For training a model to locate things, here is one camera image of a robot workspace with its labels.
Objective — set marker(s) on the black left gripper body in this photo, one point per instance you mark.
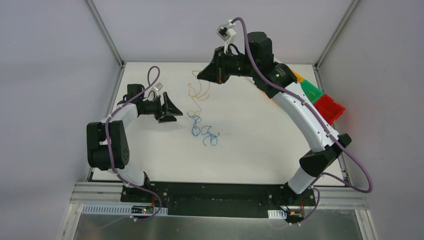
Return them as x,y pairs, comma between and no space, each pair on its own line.
163,108

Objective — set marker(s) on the yellow plastic bin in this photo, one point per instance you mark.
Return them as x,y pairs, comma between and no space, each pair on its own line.
298,77

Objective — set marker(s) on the aluminium frame rail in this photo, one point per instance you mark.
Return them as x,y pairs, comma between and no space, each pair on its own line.
331,197

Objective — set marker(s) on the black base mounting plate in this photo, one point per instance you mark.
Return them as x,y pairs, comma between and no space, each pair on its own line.
193,199

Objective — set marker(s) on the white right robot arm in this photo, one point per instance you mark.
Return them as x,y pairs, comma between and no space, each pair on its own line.
280,84

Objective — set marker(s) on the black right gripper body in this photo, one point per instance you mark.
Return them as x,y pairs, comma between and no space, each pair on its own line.
219,65

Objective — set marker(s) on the red plastic bin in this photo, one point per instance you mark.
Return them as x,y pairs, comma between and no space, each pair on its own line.
329,109

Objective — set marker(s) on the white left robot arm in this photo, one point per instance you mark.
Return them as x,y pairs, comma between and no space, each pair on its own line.
106,141

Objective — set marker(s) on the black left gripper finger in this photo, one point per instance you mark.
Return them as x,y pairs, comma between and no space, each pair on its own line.
169,110
167,119

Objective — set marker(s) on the green plastic bin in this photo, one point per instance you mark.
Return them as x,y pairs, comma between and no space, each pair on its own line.
312,92

